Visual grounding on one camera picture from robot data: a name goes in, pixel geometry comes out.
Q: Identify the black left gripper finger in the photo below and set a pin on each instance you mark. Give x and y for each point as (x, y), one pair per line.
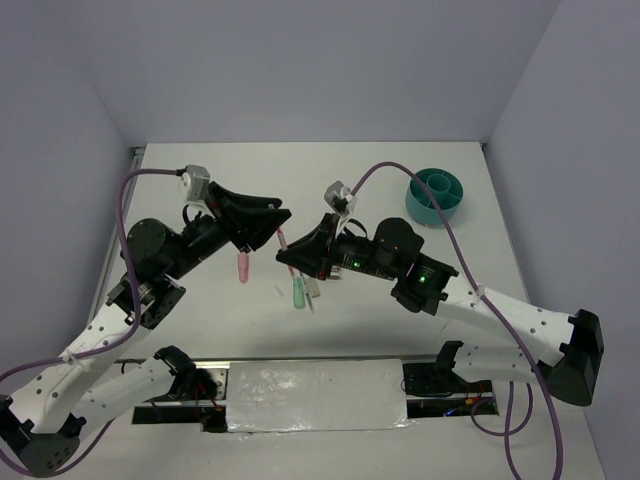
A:
(252, 228)
(234, 206)

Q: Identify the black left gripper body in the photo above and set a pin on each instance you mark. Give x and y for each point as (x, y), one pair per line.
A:
(202, 239)

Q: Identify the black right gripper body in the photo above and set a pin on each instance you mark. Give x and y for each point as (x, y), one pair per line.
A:
(354, 252)

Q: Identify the pink pen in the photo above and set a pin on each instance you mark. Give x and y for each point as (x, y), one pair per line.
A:
(283, 247)

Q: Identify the thin purple pen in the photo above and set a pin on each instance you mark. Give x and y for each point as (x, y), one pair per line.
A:
(308, 298)

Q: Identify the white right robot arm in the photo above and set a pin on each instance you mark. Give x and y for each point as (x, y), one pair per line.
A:
(562, 351)

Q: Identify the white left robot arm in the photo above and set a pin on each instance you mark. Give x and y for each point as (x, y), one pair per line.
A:
(44, 422)

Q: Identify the grey eraser block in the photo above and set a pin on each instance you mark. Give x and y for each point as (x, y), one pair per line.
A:
(313, 288)

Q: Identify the pink white stapler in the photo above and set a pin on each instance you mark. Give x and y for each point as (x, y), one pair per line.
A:
(335, 273)

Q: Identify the pink translucent pen cap tube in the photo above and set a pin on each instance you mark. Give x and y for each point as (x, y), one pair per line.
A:
(243, 267)

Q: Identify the green glue stick tube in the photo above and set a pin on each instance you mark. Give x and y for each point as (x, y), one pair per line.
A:
(299, 300)

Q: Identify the teal round divided container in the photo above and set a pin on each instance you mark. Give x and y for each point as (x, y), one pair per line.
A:
(443, 186)

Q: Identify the silver foil cover plate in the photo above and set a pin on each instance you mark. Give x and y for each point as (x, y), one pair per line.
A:
(315, 396)

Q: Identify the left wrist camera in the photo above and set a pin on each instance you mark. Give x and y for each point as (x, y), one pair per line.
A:
(193, 186)

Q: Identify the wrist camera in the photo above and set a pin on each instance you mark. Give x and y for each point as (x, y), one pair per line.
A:
(342, 201)
(193, 186)

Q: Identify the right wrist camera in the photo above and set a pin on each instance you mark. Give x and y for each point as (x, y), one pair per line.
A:
(342, 201)

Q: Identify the aluminium table edge rail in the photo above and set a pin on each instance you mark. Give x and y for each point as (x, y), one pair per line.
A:
(123, 202)

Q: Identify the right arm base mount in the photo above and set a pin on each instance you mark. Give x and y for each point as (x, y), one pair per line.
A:
(433, 390)

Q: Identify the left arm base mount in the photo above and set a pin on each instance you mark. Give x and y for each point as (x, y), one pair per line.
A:
(196, 396)

